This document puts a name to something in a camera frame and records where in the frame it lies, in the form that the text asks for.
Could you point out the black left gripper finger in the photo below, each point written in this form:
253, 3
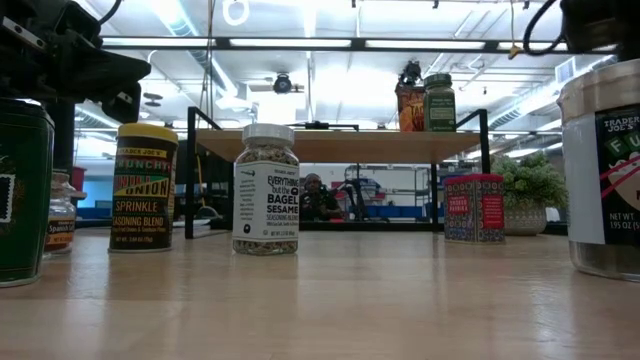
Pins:
120, 70

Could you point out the chili onion jar yellow lid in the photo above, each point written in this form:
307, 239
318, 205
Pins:
142, 200

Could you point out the furikake jar beige lid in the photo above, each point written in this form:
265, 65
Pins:
610, 175

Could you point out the dark green rectangular tin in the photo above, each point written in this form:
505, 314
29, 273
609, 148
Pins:
25, 210

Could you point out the small saffron jar cork lid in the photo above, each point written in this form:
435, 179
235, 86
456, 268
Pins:
62, 225

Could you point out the glass spice jar green lid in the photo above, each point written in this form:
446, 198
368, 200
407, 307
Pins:
440, 110

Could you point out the bagel seasoning jar white lid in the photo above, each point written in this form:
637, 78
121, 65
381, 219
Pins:
265, 200

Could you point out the orange brown taco seasoning pouch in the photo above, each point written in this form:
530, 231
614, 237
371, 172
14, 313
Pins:
411, 112

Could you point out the smoked paprika tin red lid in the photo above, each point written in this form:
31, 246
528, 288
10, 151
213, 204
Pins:
474, 210

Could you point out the black upright column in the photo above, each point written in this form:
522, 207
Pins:
65, 140

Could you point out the red storage bin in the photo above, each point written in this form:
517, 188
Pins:
79, 180

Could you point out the black round ceiling fixture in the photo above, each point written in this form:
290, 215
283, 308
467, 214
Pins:
282, 84

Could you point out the green plant in patterned pot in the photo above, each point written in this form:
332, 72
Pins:
525, 185

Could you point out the person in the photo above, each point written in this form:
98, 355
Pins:
317, 200

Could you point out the metal rack with blue bins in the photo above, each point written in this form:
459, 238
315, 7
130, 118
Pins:
395, 211

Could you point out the wooden shelf black metal frame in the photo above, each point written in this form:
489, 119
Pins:
340, 146

